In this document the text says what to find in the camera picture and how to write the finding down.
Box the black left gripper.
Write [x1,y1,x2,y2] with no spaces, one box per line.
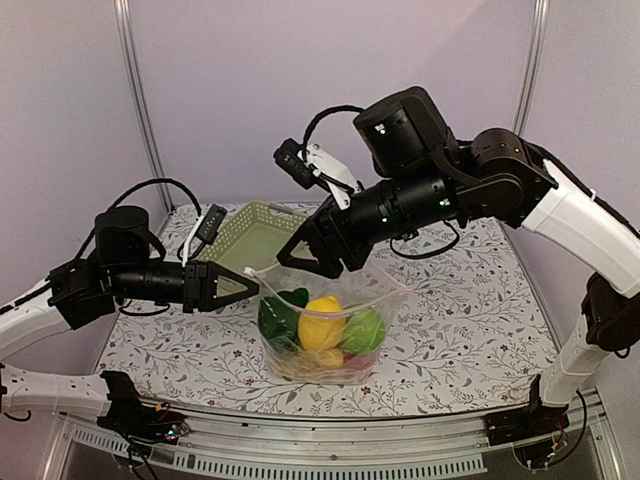
[109,258,259,313]

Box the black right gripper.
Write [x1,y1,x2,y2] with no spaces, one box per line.
[274,163,459,277]

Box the green toy leaf vegetable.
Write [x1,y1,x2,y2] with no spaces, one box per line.
[258,287,310,352]

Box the yellow toy lemon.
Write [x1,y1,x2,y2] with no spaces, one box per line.
[298,296,346,351]

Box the clear zip top bag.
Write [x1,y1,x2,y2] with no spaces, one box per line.
[244,265,412,385]

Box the green toy apple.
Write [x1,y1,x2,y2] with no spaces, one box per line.
[340,308,386,355]

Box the toy napa cabbage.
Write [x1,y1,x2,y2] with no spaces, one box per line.
[268,348,346,384]

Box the red toy food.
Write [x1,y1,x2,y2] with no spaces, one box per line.
[343,353,379,371]

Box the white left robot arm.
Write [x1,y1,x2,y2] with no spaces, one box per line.
[1,205,259,443]

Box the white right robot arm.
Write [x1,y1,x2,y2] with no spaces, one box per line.
[274,86,639,445]

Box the pale green plastic basket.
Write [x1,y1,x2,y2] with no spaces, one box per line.
[197,201,307,284]

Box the floral patterned table mat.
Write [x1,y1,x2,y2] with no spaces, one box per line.
[98,220,557,417]

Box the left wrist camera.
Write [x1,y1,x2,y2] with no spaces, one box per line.
[179,204,228,267]

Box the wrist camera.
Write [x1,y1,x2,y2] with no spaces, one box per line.
[179,204,228,267]
[272,138,361,210]

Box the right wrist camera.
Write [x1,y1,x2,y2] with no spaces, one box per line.
[272,138,361,210]

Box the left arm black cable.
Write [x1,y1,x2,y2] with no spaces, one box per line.
[82,177,204,251]

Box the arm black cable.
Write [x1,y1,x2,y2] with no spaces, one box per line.
[300,104,366,151]
[82,177,204,251]

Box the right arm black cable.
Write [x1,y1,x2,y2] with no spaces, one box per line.
[300,104,366,151]

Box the front aluminium rail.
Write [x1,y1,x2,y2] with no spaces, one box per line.
[44,389,632,479]

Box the left aluminium frame post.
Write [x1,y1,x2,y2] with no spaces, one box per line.
[112,0,175,213]

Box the aluminium frame post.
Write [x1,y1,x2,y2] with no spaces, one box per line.
[513,0,550,136]
[112,0,175,213]

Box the right aluminium frame post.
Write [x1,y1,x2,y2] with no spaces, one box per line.
[513,0,550,136]

